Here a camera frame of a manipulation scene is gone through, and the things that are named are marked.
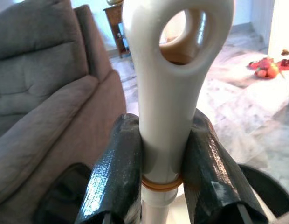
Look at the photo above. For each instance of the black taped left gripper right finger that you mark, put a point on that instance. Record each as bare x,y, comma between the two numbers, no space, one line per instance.
212,172

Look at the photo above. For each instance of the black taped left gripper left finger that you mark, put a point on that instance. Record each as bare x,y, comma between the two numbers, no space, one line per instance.
112,177

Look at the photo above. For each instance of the orange rubber band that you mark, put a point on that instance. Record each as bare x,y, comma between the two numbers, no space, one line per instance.
162,187

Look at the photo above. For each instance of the black round bucket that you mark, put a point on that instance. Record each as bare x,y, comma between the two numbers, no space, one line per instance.
270,189

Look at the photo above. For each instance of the grey brown fabric sofa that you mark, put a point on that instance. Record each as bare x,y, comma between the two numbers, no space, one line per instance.
42,93

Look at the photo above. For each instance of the pile of red fruit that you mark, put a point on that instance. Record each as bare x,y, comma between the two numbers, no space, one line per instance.
266,68

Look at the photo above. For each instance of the dark wooden shelf unit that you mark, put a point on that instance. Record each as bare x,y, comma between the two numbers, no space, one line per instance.
112,23

